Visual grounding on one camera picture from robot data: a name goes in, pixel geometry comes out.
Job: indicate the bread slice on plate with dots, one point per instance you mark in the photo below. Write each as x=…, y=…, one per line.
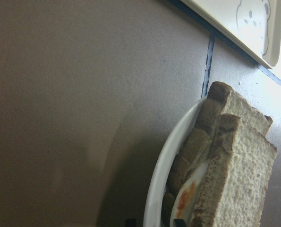
x=221, y=99

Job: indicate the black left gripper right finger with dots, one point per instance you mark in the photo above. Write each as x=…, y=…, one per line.
x=179, y=223

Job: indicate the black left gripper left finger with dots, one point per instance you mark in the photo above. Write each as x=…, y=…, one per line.
x=130, y=222

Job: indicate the white round plate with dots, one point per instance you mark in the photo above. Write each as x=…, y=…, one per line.
x=172, y=145

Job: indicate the brown bread slice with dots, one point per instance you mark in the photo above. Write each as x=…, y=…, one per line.
x=233, y=189

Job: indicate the fried egg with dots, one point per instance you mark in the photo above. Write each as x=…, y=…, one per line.
x=186, y=198

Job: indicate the cream rectangular tray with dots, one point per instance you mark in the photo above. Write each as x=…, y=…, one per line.
x=253, y=25

